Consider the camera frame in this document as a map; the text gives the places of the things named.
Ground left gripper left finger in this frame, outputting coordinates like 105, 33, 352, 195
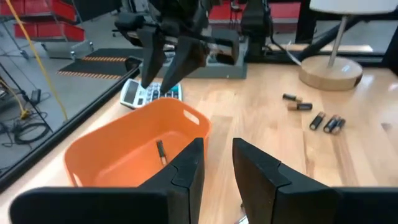
9, 138, 206, 224

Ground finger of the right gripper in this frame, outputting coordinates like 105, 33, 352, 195
160, 35, 209, 94
136, 24, 168, 90

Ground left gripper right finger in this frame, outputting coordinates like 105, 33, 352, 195
232, 138, 398, 224

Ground black and copper battery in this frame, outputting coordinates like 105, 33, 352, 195
323, 114, 340, 134
155, 139, 169, 166
286, 102, 313, 112
282, 93, 303, 103
331, 117, 346, 135
309, 111, 326, 131

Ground orange plastic bin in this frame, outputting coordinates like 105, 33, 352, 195
64, 98, 212, 188

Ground grey desk calculator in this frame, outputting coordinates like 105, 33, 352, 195
119, 78, 183, 110

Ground black mat orange striped edges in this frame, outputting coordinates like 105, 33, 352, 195
57, 48, 144, 80

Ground grey metal shelf cart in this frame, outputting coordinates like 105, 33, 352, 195
0, 15, 94, 60

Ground red cabinet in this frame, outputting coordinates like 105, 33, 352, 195
208, 1, 301, 34

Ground red plastic storage bin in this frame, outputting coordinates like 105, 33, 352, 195
0, 0, 77, 22
14, 22, 85, 43

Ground black power adapter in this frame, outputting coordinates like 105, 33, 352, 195
30, 89, 42, 105

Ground yellow floor cable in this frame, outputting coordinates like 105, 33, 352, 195
0, 0, 69, 122

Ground black coiled cable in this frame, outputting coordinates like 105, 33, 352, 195
14, 121, 51, 146

